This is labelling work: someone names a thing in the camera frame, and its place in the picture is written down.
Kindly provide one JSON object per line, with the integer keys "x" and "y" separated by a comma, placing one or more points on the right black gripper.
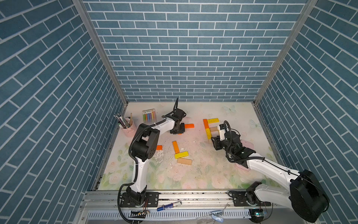
{"x": 216, "y": 143}

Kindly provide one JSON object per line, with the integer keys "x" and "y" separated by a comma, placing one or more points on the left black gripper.
{"x": 182, "y": 130}

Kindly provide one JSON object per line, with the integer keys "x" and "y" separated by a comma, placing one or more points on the yellow block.
{"x": 210, "y": 121}
{"x": 208, "y": 133}
{"x": 181, "y": 155}

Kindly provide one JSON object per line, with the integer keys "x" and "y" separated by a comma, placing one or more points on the amber orange block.
{"x": 175, "y": 146}

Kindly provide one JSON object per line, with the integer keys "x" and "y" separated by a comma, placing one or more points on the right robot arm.
{"x": 299, "y": 190}

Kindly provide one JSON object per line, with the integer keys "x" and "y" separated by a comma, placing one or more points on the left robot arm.
{"x": 142, "y": 149}

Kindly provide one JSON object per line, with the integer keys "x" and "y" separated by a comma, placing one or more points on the orange block top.
{"x": 206, "y": 125}

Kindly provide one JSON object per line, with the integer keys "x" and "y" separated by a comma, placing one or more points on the highlighter marker pack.
{"x": 149, "y": 116}

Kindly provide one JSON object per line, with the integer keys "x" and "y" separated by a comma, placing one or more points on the pink pen holder cup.
{"x": 126, "y": 125}

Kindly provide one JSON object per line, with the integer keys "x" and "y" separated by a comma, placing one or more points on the blue white tape dispenser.
{"x": 217, "y": 216}

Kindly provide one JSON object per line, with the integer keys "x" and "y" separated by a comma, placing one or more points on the blue screwdriver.
{"x": 169, "y": 206}

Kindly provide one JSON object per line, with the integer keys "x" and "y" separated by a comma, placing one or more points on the green led circuit board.
{"x": 256, "y": 215}

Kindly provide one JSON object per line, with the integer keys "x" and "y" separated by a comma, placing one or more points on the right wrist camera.
{"x": 222, "y": 131}

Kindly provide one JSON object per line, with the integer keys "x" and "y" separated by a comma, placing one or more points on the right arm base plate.
{"x": 242, "y": 198}

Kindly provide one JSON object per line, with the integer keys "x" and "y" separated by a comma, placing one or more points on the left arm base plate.
{"x": 131, "y": 200}

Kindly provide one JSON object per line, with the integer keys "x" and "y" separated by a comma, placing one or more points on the aluminium front rail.
{"x": 191, "y": 199}

